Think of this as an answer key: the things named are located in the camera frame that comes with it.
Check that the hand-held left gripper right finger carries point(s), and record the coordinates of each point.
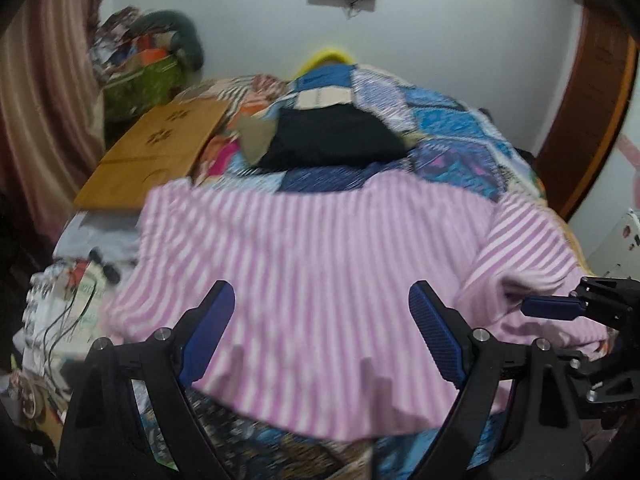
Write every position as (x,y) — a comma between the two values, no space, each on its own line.
(435,330)

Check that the colourful fleece blanket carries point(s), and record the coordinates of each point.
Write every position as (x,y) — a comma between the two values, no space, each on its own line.
(220,155)

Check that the wooden lap desk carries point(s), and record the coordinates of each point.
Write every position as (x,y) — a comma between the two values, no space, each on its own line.
(155,150)

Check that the beige cloth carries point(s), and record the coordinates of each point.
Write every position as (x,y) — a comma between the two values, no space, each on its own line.
(255,135)

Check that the green storage box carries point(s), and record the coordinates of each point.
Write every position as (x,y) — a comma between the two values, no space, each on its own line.
(145,80)

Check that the black garment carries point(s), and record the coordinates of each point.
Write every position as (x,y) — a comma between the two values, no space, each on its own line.
(330,135)

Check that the pile of assorted clutter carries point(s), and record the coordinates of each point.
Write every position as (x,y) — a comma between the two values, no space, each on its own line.
(115,40)

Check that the grey neck pillow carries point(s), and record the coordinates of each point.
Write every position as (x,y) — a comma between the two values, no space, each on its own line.
(185,40)

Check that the striped satin curtain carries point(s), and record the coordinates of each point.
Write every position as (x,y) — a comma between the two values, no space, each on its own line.
(45,110)

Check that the blue patchwork quilt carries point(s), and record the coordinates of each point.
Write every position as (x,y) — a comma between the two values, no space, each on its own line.
(440,125)

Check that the white cloth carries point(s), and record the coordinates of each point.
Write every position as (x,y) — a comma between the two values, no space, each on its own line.
(95,230)

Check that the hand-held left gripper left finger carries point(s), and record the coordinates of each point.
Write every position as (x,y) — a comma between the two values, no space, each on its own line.
(210,330)

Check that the white power strip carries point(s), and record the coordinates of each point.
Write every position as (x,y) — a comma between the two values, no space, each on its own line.
(42,300)

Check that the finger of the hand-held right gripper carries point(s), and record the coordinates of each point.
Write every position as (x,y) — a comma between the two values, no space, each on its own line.
(550,307)

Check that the white door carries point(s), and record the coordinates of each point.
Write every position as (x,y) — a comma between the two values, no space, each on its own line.
(615,185)

